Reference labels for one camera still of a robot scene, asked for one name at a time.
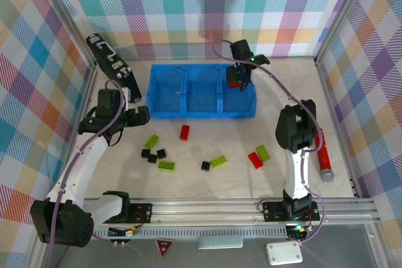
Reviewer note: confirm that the dark grey metal panel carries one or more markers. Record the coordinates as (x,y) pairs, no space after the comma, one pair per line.
(339,249)

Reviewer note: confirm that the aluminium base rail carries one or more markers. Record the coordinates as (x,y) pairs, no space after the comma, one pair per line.
(204,210)

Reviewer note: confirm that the red and black triangle sticker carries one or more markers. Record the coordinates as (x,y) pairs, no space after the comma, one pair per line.
(164,246)

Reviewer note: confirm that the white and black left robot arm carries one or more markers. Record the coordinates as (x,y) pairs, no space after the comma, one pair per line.
(81,161)

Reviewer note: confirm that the white plastic box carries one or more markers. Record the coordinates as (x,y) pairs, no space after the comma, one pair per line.
(284,253)

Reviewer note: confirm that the aluminium corner post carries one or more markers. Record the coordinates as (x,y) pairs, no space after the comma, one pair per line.
(69,17)
(343,13)

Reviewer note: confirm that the upturned lime green lego brick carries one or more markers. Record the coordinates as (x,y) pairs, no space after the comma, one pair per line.
(167,166)

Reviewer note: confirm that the small black lego brick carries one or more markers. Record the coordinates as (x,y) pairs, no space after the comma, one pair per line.
(162,153)
(205,165)
(145,153)
(152,158)

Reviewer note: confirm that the blue three-compartment plastic bin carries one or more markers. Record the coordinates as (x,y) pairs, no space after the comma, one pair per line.
(201,92)

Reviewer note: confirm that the aluminium side rail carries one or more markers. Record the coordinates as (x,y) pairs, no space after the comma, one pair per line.
(337,130)
(89,89)

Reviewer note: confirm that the red lego brick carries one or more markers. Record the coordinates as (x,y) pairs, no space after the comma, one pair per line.
(255,160)
(233,85)
(185,132)

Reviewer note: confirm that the red glitter tube silver cap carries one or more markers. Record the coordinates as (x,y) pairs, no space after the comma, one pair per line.
(323,158)

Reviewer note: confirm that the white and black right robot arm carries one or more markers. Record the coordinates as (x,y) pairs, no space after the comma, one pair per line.
(296,174)

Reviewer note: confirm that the small circuit board green light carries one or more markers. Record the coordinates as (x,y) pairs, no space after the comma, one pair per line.
(296,229)

